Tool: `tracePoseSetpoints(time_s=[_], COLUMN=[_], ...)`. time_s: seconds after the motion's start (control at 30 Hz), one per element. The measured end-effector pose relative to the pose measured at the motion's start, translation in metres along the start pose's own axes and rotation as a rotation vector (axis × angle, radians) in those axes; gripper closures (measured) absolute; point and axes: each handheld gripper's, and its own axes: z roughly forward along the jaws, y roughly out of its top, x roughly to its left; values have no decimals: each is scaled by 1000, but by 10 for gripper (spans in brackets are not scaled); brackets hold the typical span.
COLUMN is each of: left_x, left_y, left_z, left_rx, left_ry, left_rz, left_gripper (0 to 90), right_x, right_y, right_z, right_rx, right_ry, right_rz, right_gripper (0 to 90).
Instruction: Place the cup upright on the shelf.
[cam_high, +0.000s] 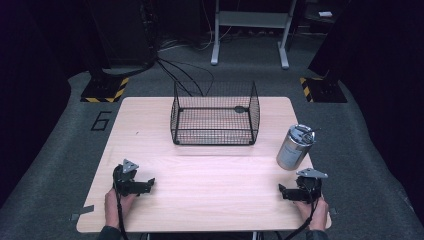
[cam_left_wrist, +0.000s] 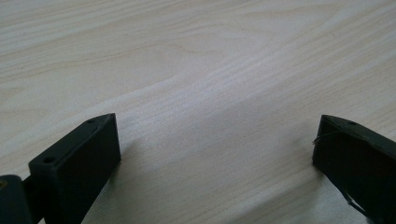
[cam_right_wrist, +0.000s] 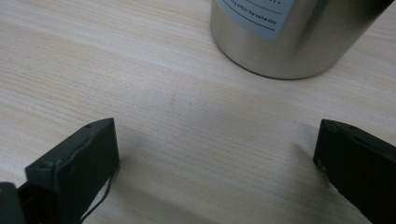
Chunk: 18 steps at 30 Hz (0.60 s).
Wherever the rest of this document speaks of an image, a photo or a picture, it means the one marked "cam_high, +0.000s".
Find person's right hand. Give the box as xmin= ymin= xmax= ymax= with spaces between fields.
xmin=294 ymin=196 xmax=330 ymax=232

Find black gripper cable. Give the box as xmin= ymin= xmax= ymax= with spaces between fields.
xmin=283 ymin=181 xmax=322 ymax=240
xmin=112 ymin=164 xmax=131 ymax=240

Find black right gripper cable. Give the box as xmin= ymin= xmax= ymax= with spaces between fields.
xmin=283 ymin=181 xmax=322 ymax=240

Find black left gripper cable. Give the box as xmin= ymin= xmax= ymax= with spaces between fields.
xmin=112 ymin=164 xmax=131 ymax=240

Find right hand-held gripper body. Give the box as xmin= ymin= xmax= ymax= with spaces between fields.
xmin=295 ymin=167 xmax=329 ymax=203

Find black hazard-striped stand base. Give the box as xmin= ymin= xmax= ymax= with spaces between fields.
xmin=80 ymin=76 xmax=130 ymax=104
xmin=298 ymin=76 xmax=348 ymax=104

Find black floor cable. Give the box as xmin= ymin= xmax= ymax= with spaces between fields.
xmin=155 ymin=57 xmax=205 ymax=98
xmin=165 ymin=59 xmax=216 ymax=98

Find black equipment cabinet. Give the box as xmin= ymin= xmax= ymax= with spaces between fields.
xmin=84 ymin=0 xmax=158 ymax=73

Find silver metal canister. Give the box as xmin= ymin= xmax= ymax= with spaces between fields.
xmin=275 ymin=123 xmax=317 ymax=172

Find black tape floor mark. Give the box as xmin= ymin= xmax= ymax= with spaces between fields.
xmin=90 ymin=111 xmax=113 ymax=132

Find white metal stand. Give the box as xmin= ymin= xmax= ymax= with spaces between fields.
xmin=210 ymin=0 xmax=298 ymax=70

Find black wire mesh basket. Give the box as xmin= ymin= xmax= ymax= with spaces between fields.
xmin=169 ymin=80 xmax=261 ymax=147

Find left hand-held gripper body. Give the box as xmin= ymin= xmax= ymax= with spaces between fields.
xmin=112 ymin=158 xmax=140 ymax=197

